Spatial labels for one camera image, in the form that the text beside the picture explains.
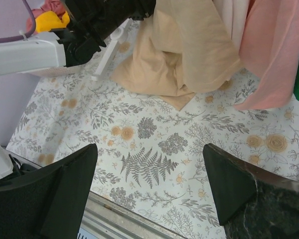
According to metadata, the metal rail base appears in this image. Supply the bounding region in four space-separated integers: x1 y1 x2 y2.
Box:
77 192 183 239

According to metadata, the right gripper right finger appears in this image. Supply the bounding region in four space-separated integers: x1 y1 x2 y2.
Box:
203 144 299 239

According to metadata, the white clothes rack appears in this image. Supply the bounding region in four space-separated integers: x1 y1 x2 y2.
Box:
91 18 133 81

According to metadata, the dusty pink garment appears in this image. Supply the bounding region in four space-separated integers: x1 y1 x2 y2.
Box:
31 0 67 34

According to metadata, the beige t shirt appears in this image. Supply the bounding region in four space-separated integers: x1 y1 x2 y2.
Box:
112 0 242 110

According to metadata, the pink tank top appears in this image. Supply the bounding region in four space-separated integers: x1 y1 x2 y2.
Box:
234 0 299 111

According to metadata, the yellow garment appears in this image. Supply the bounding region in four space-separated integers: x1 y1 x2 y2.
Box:
35 11 70 33

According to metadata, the left white basket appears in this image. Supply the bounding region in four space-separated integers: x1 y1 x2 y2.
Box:
21 65 83 77

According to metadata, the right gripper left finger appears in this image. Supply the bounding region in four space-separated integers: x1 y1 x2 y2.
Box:
0 144 98 239

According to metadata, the white printed t shirt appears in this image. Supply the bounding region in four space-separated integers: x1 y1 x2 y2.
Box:
213 0 250 52

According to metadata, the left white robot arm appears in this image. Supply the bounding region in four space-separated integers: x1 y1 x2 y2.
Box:
0 0 156 80

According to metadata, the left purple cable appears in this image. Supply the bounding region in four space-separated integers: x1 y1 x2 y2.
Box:
0 0 37 45

